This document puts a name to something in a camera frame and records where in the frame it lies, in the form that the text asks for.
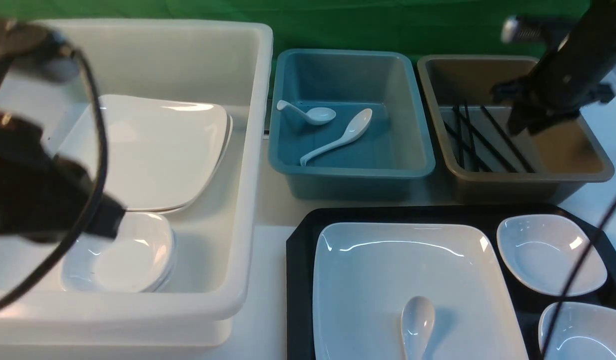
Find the stacked white bowl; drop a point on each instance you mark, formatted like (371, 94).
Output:
(166, 276)
(131, 262)

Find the large white square plate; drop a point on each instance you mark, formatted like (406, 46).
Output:
(364, 274)

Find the black serving tray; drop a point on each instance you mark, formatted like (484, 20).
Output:
(528, 304)

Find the white tray bowl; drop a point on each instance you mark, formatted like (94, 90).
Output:
(541, 250)
(584, 332)

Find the long white spoon in bin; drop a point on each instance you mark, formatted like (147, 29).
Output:
(355, 129)

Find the lower stacked white plate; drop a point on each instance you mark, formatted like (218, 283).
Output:
(227, 145)

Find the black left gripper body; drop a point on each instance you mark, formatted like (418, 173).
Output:
(41, 196)

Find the green backdrop cloth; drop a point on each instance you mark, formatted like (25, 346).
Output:
(411, 27)

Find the top stacked white bowl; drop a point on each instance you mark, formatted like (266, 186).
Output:
(131, 262)

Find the stacked white plate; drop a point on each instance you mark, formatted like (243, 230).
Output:
(162, 154)
(227, 145)

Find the top stacked white plate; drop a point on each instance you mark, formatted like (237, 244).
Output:
(162, 154)

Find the brown plastic bin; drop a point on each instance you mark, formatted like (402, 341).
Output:
(565, 157)

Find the large white plastic tub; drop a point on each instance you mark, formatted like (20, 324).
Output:
(186, 60)

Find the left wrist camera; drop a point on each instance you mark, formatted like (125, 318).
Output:
(37, 50)

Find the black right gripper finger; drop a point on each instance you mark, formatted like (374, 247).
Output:
(535, 118)

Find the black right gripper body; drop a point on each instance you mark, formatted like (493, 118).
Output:
(570, 72)

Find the lower stacked white bowl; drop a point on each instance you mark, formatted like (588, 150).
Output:
(166, 276)

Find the small white spoon in bin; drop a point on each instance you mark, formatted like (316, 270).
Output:
(316, 116)

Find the teal plastic bin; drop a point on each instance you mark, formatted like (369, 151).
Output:
(395, 151)

